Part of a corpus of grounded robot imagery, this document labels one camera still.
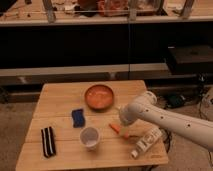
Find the orange pepper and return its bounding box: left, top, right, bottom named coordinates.
left=109, top=123, right=138, bottom=139

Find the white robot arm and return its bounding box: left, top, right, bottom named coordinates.
left=119, top=91, right=213, bottom=152

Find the orange ceramic bowl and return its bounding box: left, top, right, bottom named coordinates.
left=84, top=84, right=114, bottom=110

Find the blue sponge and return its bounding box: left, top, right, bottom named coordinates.
left=71, top=109, right=85, bottom=128

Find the wooden table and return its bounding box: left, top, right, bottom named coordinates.
left=16, top=80, right=168, bottom=171

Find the white plastic bottle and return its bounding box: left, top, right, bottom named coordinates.
left=131, top=127, right=162, bottom=159

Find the black white striped cloth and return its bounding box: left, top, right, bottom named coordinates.
left=41, top=127, right=56, bottom=158

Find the red object on shelf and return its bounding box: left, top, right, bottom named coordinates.
left=97, top=0, right=128, bottom=17

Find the black box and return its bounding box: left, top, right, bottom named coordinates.
left=165, top=45, right=213, bottom=75

